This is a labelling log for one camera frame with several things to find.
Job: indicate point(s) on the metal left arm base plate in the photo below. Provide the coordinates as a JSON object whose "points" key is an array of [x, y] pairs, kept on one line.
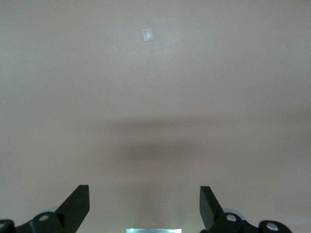
{"points": [[153, 230]]}

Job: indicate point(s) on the clear tape piece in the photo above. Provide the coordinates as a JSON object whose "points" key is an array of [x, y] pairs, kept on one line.
{"points": [[147, 34]]}

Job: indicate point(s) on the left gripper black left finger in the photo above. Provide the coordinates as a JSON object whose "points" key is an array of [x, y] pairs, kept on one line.
{"points": [[70, 216]]}

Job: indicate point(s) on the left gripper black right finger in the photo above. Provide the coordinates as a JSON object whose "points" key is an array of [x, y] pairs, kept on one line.
{"points": [[213, 218]]}

